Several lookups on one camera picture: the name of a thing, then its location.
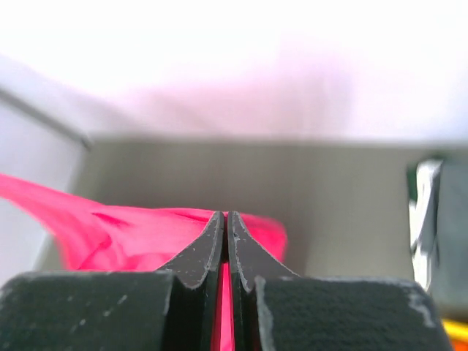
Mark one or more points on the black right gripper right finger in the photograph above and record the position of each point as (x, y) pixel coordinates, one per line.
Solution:
(276, 309)

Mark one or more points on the folded white t shirt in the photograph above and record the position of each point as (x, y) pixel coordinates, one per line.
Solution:
(422, 187)

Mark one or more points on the pink t shirt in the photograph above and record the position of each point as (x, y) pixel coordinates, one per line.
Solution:
(97, 237)

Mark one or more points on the folded dark grey t shirt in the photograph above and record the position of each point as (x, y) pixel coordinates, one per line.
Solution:
(449, 282)

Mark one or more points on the yellow plastic bin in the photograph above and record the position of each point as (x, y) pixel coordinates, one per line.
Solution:
(458, 334)

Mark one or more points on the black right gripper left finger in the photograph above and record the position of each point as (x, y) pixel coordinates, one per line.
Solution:
(176, 307)

